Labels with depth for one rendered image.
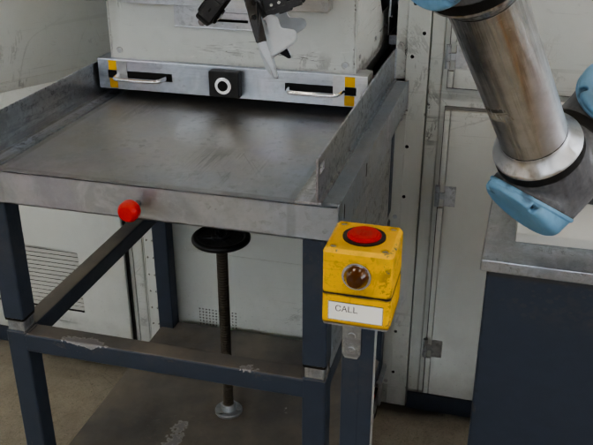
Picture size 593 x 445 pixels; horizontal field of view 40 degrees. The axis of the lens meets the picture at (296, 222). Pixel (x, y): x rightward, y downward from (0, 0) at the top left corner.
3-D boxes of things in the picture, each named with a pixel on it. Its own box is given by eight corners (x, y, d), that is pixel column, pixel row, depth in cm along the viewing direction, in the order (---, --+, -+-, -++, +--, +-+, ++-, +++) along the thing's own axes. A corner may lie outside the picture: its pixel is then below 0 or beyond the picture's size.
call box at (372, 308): (388, 335, 93) (393, 255, 89) (320, 324, 95) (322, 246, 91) (399, 299, 100) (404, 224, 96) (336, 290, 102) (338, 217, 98)
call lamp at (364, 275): (368, 297, 91) (370, 270, 89) (338, 293, 91) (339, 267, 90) (371, 291, 92) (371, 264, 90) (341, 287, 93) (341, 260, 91)
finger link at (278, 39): (301, 60, 116) (288, 3, 118) (262, 72, 117) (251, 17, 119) (307, 69, 118) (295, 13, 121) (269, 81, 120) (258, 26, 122)
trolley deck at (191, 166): (339, 244, 117) (340, 205, 114) (-37, 198, 131) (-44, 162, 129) (407, 107, 176) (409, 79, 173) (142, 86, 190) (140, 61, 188)
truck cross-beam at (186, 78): (366, 109, 150) (368, 77, 147) (100, 87, 162) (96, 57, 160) (371, 101, 154) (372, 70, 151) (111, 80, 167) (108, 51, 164)
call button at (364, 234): (378, 254, 92) (379, 242, 91) (343, 250, 93) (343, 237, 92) (384, 239, 95) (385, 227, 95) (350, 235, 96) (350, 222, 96)
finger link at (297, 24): (317, 49, 132) (297, 10, 124) (282, 60, 133) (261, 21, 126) (314, 35, 134) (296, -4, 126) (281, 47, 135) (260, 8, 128)
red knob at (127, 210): (136, 225, 119) (134, 206, 118) (116, 223, 120) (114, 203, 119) (148, 213, 123) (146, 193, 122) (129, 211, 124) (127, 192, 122)
